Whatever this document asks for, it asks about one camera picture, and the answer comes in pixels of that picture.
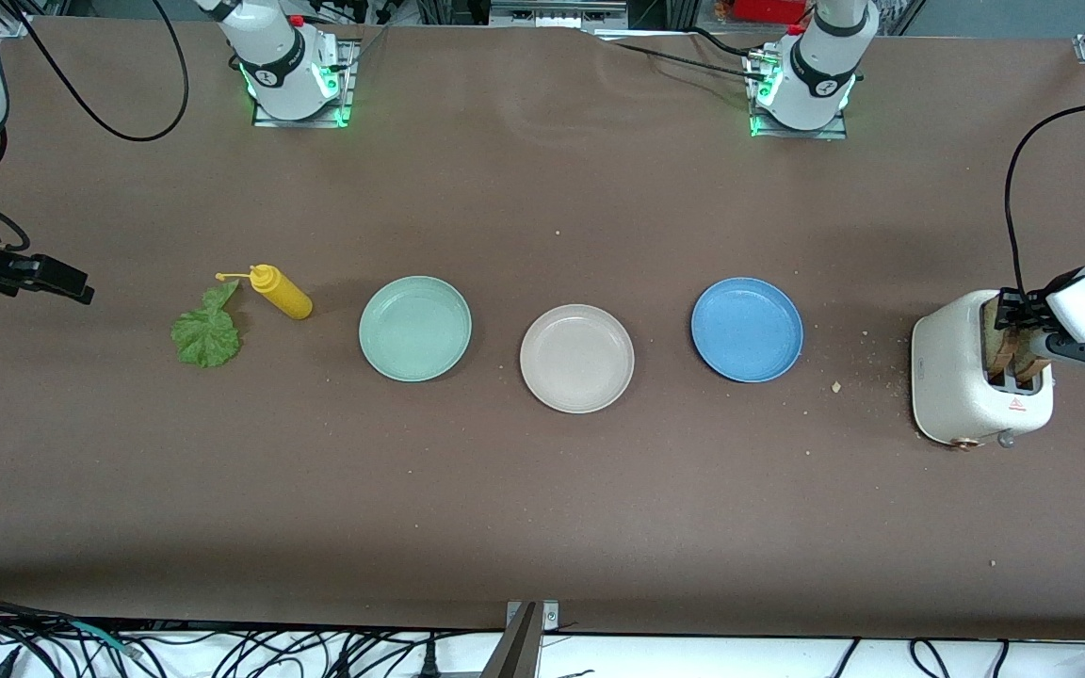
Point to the light brown bread slice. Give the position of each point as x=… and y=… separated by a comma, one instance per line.
x=1002, y=348

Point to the green lettuce leaf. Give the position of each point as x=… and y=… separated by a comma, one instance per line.
x=206, y=339

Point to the yellow mustard squeeze bottle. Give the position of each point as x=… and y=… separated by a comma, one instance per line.
x=283, y=297

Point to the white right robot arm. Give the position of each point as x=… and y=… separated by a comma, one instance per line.
x=279, y=75

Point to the blue plate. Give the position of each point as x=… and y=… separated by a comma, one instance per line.
x=747, y=330

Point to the mint green plate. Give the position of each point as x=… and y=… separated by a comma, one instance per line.
x=415, y=330

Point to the beige plate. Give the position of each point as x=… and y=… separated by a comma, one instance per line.
x=576, y=358

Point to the dark crust bread slice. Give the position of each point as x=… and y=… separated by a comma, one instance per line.
x=1034, y=367

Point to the white toaster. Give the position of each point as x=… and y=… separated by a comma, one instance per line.
x=947, y=367

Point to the red box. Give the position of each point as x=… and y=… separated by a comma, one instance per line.
x=769, y=9

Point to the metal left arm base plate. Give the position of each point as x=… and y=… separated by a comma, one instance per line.
x=830, y=135

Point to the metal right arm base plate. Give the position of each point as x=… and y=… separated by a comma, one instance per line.
x=348, y=66

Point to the grey metal frame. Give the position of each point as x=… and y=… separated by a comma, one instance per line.
x=557, y=14

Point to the aluminium profile post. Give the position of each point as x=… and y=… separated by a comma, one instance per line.
x=524, y=640

